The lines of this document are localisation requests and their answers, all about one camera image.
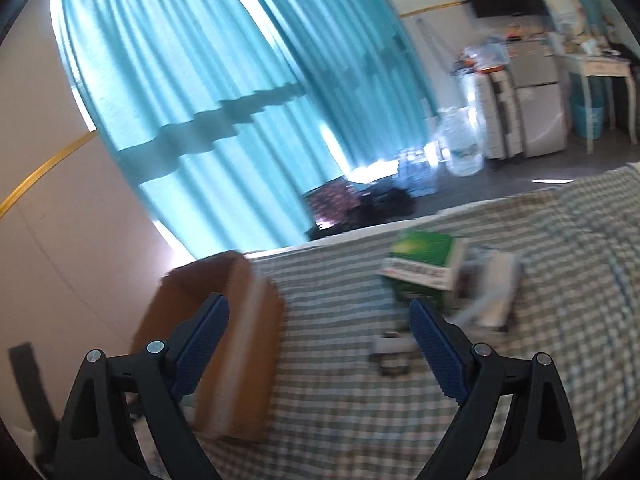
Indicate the dark patterned bag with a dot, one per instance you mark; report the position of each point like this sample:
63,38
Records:
330,205

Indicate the silver fridge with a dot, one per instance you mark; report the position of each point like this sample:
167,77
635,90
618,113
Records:
540,100

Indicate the brown cardboard box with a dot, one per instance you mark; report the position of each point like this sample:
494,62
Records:
245,360

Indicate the green medicine box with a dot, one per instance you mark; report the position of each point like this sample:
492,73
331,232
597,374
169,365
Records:
425,250

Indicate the white crumpled tissue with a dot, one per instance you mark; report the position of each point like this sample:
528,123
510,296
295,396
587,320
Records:
500,285

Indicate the white dressing table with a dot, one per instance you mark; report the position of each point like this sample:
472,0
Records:
600,65

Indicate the clear plastic water jug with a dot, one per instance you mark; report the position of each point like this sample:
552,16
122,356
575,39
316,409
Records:
462,145

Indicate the white oval mirror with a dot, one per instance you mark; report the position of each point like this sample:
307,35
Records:
562,5

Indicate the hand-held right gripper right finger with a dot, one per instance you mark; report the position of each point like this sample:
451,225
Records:
440,355

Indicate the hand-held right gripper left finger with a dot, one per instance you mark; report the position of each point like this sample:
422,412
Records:
200,345

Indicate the black-framed glasses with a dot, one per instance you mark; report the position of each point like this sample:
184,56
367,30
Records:
375,358

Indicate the blue waste bin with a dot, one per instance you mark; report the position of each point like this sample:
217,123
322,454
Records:
587,115

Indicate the black floor bag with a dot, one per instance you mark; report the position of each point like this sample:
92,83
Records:
385,205

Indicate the clear bag of items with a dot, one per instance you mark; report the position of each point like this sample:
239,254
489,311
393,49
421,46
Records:
485,55

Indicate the pack of water bottles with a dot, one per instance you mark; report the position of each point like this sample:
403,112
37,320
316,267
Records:
417,172

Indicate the white suitcase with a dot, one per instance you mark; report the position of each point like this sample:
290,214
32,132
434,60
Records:
495,115

